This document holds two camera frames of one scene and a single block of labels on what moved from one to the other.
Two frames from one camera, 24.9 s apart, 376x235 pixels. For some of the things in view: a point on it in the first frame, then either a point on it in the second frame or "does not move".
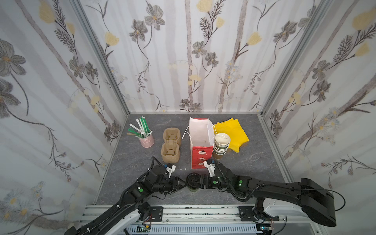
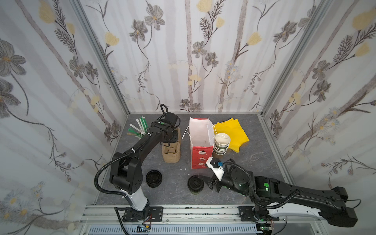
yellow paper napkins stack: (233, 128) does not move
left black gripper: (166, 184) to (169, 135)
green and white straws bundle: (143, 131) does not move
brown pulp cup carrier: (170, 149) does not move
